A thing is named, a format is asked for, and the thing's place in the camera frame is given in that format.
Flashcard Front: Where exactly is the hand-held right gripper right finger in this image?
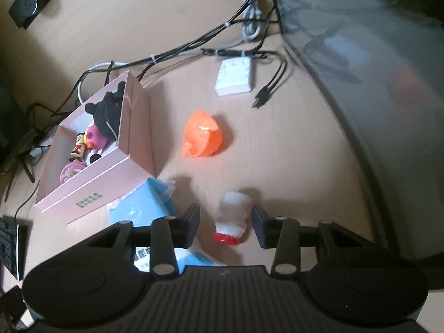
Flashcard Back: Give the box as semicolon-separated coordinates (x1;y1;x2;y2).
252;205;361;278

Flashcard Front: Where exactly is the black monitor cable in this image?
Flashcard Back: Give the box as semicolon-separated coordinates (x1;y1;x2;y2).
50;60;116;117

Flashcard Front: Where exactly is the orange plastic toy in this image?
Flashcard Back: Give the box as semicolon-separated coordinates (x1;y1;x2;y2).
182;110;223;158

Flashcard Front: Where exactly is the blue tissue packet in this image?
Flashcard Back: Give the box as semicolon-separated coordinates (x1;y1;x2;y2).
107;177;216;271

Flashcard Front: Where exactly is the white bottle with red cap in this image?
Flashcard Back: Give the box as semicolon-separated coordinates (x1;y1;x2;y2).
214;191;250;247

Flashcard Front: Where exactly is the pink cardboard box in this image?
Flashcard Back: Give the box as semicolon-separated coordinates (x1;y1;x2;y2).
35;70;155;224

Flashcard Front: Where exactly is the computer case with glass panel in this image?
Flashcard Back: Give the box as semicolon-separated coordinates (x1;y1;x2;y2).
267;0;444;261

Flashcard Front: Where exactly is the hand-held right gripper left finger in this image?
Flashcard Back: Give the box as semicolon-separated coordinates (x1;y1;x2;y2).
87;203;201;276

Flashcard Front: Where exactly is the black device with round button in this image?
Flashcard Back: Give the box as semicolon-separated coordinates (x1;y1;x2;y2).
9;0;80;30

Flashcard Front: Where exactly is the black monitor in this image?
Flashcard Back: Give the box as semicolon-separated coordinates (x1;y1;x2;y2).
0;85;19;165

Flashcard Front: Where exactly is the grey power strip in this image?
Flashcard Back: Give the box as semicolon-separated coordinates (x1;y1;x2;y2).
29;135;55;157

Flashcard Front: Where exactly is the grey coiled cable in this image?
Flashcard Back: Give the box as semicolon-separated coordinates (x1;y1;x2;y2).
235;0;265;41

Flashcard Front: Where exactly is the black cable bundle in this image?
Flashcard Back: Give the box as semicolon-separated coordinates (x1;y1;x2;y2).
137;0;278;82

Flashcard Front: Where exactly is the thin black cable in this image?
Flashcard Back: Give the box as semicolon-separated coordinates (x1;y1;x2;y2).
0;102;58;217

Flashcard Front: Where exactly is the small doll figurine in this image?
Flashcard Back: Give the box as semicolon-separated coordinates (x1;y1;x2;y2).
71;132;89;163

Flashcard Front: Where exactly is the black plush toy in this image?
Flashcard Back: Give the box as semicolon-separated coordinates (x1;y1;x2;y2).
85;81;127;139

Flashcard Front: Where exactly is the black keyboard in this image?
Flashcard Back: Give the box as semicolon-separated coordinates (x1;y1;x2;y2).
0;215;29;281

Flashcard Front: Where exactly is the magenta rubber toy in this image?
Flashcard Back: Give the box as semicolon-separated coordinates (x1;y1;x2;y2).
85;125;108;153

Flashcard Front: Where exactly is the black cable with connectors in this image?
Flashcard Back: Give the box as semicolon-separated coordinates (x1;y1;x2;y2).
201;48;288;109

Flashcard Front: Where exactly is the white socket box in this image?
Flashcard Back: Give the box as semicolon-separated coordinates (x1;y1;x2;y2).
214;57;254;97

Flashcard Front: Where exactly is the wooden desktop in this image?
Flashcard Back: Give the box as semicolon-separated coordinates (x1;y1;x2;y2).
0;0;382;285

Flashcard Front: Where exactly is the round pink toy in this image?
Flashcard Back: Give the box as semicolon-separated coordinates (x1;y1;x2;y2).
60;161;87;185

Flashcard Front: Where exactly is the white cable loop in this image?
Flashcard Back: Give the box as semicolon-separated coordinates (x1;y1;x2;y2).
77;62;130;106

